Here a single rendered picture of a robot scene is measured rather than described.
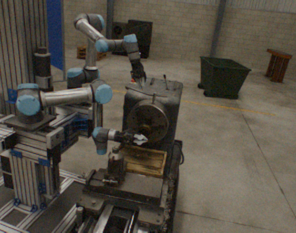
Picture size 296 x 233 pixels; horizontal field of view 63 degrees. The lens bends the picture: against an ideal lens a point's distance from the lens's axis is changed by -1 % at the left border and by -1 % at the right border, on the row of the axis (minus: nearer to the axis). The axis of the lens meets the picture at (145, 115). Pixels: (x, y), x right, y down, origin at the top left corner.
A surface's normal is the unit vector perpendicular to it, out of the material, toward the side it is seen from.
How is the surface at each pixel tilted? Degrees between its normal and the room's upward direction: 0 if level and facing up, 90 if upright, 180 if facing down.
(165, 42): 90
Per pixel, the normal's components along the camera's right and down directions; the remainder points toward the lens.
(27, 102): 0.27, 0.42
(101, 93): 0.51, 0.37
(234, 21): -0.17, 0.37
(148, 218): 0.10, -0.91
